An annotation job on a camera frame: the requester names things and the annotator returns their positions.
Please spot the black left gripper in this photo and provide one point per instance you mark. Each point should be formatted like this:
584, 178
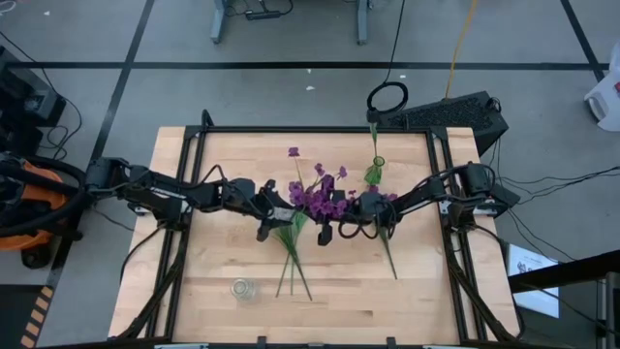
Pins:
244, 196

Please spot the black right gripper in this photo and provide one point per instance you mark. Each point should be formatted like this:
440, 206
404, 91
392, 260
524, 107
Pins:
378, 208

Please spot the purple artificial flower bunch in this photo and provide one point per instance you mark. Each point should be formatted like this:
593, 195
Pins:
315, 201

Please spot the white veined flower bunch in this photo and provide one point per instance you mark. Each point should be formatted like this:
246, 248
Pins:
302, 281

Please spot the black artificial tulip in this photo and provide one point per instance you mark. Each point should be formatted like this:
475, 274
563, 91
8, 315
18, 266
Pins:
373, 140

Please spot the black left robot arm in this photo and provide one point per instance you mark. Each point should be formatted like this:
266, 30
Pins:
160, 191

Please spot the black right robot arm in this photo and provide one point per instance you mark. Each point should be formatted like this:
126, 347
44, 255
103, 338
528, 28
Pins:
426, 196

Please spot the green glass vase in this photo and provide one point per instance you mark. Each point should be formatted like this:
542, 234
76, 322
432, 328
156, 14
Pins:
373, 174

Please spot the clear glass jar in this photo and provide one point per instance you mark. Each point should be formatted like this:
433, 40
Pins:
243, 289

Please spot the black perforated computer case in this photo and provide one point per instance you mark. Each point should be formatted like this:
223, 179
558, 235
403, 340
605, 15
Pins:
450, 114

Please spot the black power strip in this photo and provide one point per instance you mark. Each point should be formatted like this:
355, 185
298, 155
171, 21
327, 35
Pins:
264, 15

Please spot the white printed paper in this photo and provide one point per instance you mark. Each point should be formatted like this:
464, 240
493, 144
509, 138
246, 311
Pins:
533, 291

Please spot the orange vacuum cleaner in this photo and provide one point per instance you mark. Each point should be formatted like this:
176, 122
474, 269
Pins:
43, 191

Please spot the black metal beam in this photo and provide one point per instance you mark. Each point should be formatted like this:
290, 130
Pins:
571, 269

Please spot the black equipment stack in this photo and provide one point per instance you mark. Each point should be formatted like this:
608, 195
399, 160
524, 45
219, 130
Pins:
29, 102

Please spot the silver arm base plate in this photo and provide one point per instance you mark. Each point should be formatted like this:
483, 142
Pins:
443, 207
137, 210

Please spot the grey desk frame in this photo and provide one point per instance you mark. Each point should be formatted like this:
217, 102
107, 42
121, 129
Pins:
218, 22

